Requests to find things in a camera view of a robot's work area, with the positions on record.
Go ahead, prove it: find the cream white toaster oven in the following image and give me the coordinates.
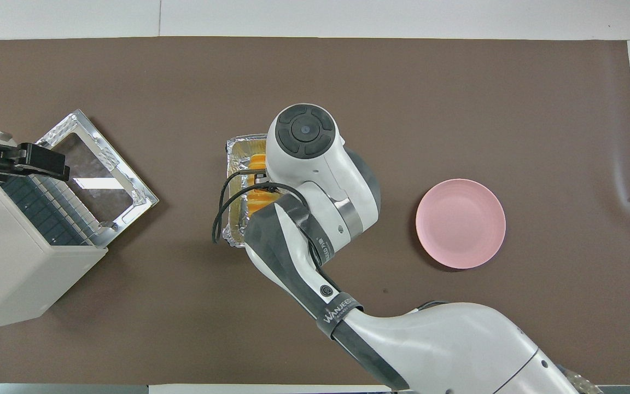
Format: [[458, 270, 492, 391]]
[[0, 174, 109, 334]]

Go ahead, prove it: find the crinkled aluminium foil tray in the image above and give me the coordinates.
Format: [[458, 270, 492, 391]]
[[225, 134, 272, 248]]

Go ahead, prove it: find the sliced orange yellow bread loaf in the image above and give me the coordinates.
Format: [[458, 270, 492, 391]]
[[244, 154, 281, 215]]

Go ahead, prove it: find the dark metal oven rack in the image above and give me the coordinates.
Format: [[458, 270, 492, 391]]
[[1, 174, 101, 247]]

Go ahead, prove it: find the pink round plate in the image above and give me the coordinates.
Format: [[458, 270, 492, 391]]
[[416, 179, 506, 269]]

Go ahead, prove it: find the brown paper table mat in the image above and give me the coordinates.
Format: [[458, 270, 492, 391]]
[[0, 37, 630, 385]]

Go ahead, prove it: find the glass oven door metal frame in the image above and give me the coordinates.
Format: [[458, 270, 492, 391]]
[[35, 109, 160, 245]]

